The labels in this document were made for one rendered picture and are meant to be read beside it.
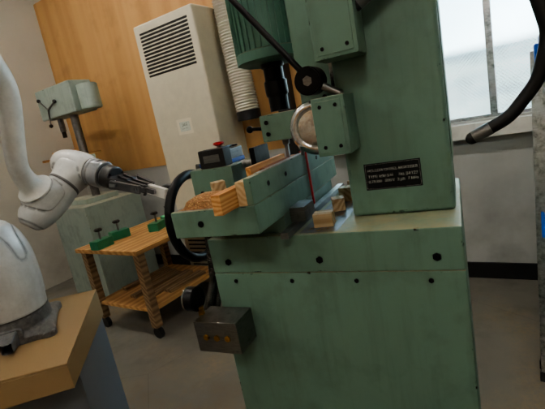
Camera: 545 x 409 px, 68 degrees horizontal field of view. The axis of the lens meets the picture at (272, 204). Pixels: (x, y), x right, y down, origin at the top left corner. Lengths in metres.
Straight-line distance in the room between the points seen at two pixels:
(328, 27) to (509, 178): 1.68
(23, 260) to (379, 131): 0.85
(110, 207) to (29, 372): 2.32
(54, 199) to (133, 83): 2.21
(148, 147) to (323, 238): 2.71
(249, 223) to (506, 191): 1.77
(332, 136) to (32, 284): 0.76
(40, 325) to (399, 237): 0.84
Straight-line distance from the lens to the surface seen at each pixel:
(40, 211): 1.37
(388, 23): 0.92
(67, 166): 1.42
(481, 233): 2.46
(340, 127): 0.84
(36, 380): 1.00
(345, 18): 0.85
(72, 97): 3.22
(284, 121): 1.06
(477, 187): 2.39
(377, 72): 0.92
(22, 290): 1.09
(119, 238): 2.63
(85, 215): 3.13
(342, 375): 1.04
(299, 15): 1.01
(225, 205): 0.77
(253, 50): 1.03
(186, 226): 0.90
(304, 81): 0.90
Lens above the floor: 1.06
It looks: 12 degrees down
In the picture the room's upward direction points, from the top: 11 degrees counter-clockwise
